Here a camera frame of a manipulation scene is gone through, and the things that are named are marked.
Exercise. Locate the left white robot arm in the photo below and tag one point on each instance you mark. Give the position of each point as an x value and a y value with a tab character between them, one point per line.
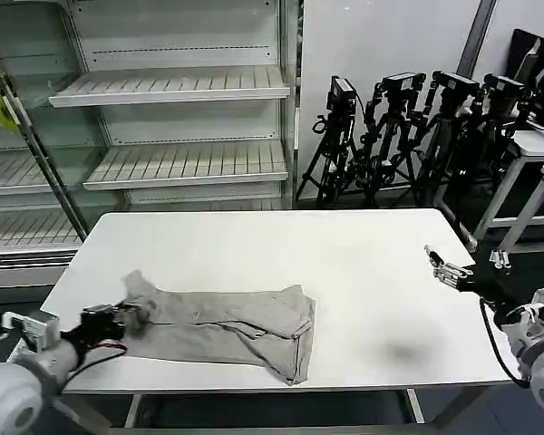
13	389

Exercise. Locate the boxy black camera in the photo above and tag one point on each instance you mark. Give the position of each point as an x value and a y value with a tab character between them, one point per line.
341	94

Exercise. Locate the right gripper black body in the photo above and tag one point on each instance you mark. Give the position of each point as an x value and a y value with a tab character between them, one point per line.
485	283

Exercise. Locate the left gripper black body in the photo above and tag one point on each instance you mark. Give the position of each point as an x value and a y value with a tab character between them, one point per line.
100	326

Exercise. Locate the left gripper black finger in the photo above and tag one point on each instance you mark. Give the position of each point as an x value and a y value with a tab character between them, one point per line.
131	309
136	327

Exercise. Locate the glass-sided white shelf unit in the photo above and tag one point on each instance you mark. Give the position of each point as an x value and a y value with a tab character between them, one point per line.
22	181

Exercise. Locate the grey metal rack pole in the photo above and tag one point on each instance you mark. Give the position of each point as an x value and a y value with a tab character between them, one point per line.
41	158

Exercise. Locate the black tripod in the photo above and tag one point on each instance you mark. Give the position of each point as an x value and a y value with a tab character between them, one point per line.
445	149
336	158
498	136
391	145

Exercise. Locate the white empty shelf unit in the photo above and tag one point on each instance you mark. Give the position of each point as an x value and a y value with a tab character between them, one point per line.
186	86

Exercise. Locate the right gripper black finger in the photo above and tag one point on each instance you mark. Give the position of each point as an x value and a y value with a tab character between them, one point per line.
499	260
449	272

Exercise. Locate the grey printed t-shirt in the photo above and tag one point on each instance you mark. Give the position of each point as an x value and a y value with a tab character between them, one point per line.
236	326

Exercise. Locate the flat black camera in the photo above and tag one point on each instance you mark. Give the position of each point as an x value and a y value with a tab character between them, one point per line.
402	82
457	82
504	86

